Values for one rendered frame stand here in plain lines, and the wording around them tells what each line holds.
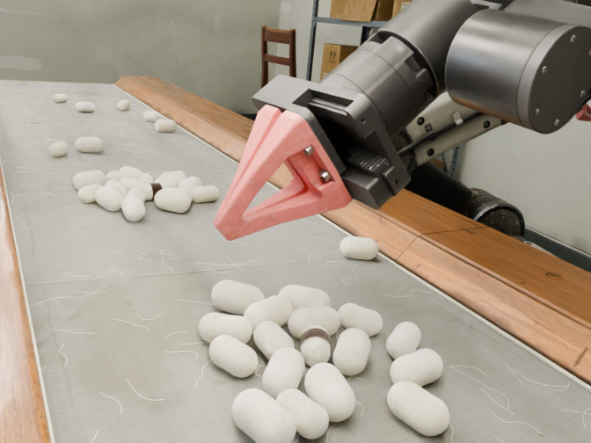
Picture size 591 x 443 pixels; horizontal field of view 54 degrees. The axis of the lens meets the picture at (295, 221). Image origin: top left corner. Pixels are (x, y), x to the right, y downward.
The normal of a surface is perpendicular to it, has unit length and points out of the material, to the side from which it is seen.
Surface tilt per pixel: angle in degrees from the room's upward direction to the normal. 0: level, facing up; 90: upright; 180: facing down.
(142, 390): 0
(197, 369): 0
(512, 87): 105
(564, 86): 96
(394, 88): 72
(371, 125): 90
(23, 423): 0
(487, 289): 45
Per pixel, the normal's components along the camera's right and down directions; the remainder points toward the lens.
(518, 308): -0.55, -0.62
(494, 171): -0.91, 0.07
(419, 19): -0.17, -0.42
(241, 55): 0.42, 0.33
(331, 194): 0.20, 0.54
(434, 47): 0.27, 0.04
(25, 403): 0.09, -0.94
